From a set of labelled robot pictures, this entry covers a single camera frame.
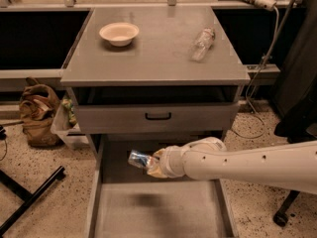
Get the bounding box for green snack packet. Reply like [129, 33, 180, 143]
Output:
[61, 98, 77, 126]

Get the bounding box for grey upper drawer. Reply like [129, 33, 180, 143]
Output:
[74, 103, 239, 134]

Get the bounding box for white paper bowl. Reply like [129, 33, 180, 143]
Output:
[99, 23, 140, 47]

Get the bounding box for clear plastic bin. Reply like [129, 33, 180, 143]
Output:
[50, 99, 90, 150]

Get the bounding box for grey drawer cabinet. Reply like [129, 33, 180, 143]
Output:
[59, 5, 251, 238]

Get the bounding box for white cable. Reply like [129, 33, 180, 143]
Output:
[231, 5, 281, 140]

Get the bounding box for clear plastic water bottle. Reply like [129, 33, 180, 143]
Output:
[189, 28, 215, 61]

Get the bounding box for black drawer handle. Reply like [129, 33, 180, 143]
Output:
[145, 112, 171, 121]

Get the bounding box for brown paper bag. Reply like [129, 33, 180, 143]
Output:
[19, 77, 61, 148]

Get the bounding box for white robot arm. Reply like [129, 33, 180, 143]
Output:
[148, 137, 317, 194]

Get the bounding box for black stand legs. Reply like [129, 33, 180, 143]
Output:
[0, 166, 65, 238]

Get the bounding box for black office chair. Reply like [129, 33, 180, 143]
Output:
[272, 0, 317, 227]

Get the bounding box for grey open middle drawer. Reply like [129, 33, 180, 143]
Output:
[84, 135, 239, 238]

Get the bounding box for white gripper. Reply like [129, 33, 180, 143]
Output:
[147, 137, 227, 179]

